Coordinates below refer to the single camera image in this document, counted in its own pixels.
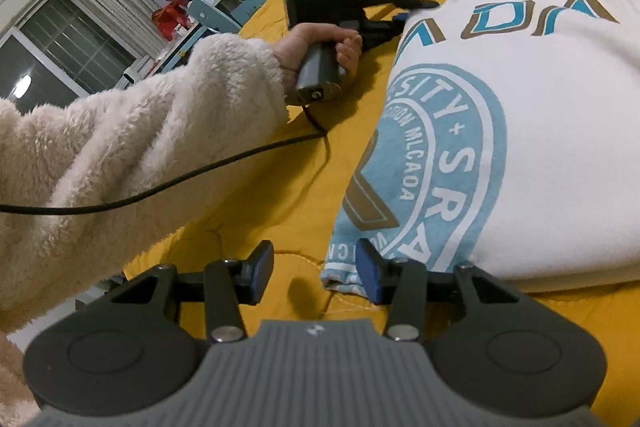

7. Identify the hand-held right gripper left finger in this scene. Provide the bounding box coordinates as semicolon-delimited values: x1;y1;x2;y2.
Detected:
107;241;275;344

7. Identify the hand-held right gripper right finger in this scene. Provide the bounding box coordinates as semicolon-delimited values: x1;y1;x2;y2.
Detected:
357;238;526;344

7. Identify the white t-shirt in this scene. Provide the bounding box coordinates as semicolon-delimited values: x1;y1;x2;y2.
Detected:
320;0;640;297

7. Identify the person's left forearm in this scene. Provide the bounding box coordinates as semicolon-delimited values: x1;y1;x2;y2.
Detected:
0;33;292;333

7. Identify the person's left hand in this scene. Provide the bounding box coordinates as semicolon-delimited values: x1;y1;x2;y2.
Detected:
274;23;364;101

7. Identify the yellow quilted blanket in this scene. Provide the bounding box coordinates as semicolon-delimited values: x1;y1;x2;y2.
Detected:
122;0;640;427

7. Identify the blue chair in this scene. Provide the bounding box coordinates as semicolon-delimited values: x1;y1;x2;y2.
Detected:
187;0;246;35

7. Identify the red bag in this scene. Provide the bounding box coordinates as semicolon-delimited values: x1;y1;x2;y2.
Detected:
151;0;190;42

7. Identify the person's cream fluffy robe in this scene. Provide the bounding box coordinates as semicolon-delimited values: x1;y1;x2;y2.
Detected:
0;332;40;410

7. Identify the window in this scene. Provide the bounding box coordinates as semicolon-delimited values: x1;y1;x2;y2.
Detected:
0;0;153;110

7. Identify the black cable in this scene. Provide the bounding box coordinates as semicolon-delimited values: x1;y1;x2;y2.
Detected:
0;103;332;215

